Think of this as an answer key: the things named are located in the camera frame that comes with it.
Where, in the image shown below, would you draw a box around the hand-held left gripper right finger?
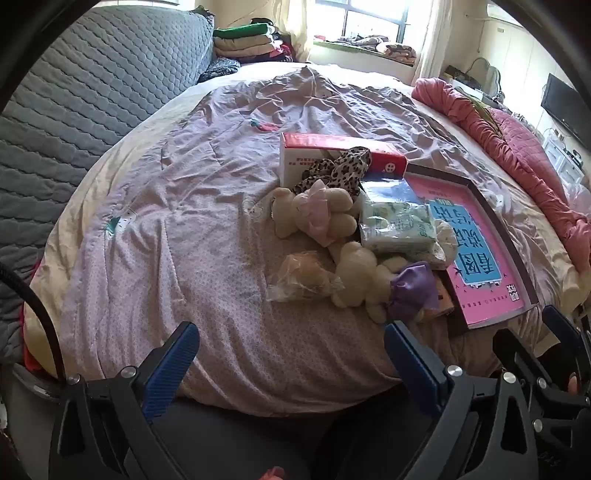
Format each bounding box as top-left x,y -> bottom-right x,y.
384,320 -> 541,480

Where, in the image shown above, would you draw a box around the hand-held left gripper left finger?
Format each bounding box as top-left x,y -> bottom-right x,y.
48,320 -> 204,480

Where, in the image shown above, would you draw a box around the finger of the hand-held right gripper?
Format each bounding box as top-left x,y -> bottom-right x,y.
492,328 -> 578,416
541,305 -> 591,384

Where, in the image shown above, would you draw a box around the pink framed tray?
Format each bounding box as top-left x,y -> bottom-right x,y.
404,164 -> 540,335

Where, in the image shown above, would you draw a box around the green and white tissue pack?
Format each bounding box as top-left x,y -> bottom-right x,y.
359,198 -> 439,254

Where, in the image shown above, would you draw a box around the cream plush toy purple bow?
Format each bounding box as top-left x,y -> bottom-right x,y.
330,241 -> 439,324

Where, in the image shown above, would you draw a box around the clear plastic bag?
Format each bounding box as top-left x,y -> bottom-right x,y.
566,178 -> 591,232

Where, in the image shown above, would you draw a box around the purple patterned duvet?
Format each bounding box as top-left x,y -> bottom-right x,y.
46,65 -> 573,416

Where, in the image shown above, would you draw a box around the bread in clear bag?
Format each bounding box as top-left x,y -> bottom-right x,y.
265,251 -> 345,303

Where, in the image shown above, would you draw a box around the cream bed sheet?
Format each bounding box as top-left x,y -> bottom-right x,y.
23,62 -> 589,370

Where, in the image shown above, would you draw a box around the white cabinet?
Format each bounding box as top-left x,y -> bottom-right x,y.
542,129 -> 591,185

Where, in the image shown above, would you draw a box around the blue plastic packet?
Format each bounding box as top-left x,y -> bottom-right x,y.
359,178 -> 432,206

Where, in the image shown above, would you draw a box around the pink quilt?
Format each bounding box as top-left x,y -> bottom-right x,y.
411,78 -> 591,278

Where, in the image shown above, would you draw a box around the cream plush toy pink bow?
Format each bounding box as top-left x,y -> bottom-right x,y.
270,180 -> 363,247

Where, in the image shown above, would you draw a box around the leopard print cloth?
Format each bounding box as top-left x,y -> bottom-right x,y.
291,147 -> 372,199

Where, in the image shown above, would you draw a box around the black television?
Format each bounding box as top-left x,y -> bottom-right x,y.
541,73 -> 591,151

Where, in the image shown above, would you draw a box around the red and white box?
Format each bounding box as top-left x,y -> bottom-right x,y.
279,133 -> 408,195

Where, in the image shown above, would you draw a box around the white dressing table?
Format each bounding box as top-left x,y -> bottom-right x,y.
441,65 -> 509,109

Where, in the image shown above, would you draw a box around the white framed mirror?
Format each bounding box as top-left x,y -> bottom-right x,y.
466,56 -> 502,93

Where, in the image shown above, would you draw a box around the grey quilted headboard cover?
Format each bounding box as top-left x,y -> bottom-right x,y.
0,4 -> 215,370

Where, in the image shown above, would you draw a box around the dark patterned pillow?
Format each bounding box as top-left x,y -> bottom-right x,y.
198,58 -> 241,84

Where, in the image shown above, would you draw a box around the cream curtain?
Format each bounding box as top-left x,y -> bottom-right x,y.
413,0 -> 458,86
277,0 -> 324,63

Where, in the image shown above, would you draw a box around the clothes on window sill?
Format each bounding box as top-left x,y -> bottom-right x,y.
339,34 -> 419,63

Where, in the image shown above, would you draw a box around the white air conditioner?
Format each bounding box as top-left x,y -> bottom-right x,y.
480,2 -> 522,21

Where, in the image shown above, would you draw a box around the beige folded blankets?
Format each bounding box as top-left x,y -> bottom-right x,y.
213,34 -> 278,63

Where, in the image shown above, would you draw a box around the red and pink clothes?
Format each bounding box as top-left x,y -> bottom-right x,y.
270,34 -> 296,63

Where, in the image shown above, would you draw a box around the green folded cloth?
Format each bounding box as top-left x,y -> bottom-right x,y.
212,23 -> 273,40

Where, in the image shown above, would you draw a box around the window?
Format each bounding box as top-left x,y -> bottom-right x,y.
305,0 -> 411,47

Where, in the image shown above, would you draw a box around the black cable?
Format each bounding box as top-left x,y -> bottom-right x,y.
0,263 -> 65,384

